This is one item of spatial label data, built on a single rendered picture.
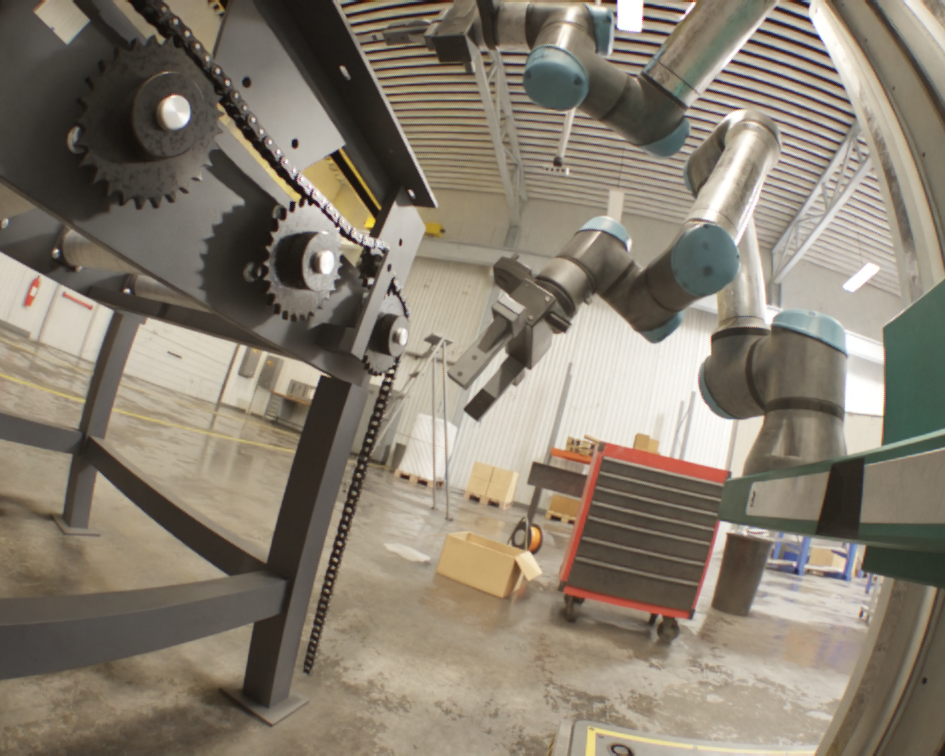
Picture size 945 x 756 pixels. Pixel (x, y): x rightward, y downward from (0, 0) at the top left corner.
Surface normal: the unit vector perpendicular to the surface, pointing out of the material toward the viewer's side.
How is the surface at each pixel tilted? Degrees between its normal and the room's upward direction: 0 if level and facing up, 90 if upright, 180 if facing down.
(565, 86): 179
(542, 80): 180
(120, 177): 90
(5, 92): 90
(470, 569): 90
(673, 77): 143
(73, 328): 90
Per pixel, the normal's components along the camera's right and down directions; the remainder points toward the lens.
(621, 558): -0.21, -0.25
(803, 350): -0.75, -0.34
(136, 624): 0.94, 0.22
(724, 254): 0.12, -0.16
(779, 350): -0.95, -0.29
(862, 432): -0.58, -0.33
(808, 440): -0.45, -0.59
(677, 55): -0.68, 0.34
